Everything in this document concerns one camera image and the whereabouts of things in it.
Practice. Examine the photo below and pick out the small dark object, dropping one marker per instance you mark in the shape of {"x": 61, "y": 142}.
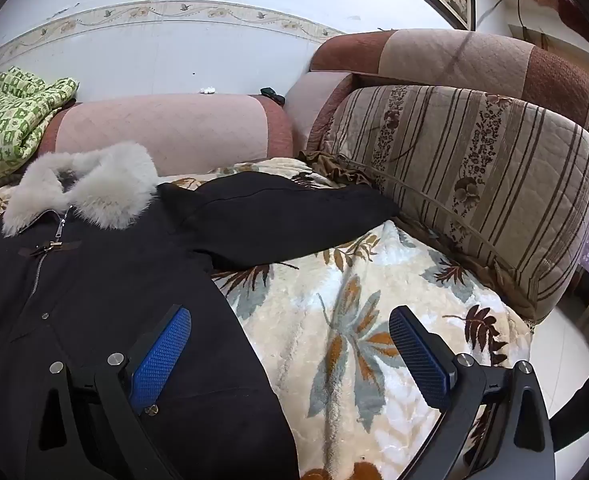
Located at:
{"x": 273, "y": 95}

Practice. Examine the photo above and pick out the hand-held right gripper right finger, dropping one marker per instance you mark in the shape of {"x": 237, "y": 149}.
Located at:
{"x": 419, "y": 355}

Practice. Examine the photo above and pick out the white crumpled tissue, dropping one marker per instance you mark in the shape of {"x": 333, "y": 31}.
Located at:
{"x": 207, "y": 90}

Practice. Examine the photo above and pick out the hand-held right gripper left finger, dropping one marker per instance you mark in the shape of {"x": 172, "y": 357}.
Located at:
{"x": 162, "y": 355}

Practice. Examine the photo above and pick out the pink and brown sofa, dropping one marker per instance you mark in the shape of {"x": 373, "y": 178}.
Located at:
{"x": 174, "y": 130}

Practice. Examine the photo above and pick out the striped floral cushion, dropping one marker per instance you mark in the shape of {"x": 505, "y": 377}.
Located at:
{"x": 474, "y": 170}

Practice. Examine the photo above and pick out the another person's forearm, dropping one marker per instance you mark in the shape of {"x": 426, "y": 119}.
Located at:
{"x": 579, "y": 12}

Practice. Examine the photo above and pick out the green patterned quilt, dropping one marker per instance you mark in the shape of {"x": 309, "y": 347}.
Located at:
{"x": 14, "y": 120}

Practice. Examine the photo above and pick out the leaf print blanket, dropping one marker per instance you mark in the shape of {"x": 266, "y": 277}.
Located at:
{"x": 324, "y": 300}

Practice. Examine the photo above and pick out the black coat with fur collar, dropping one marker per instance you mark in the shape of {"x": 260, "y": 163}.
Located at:
{"x": 124, "y": 285}

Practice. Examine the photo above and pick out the person's black trouser leg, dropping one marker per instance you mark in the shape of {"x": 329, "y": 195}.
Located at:
{"x": 584, "y": 410}

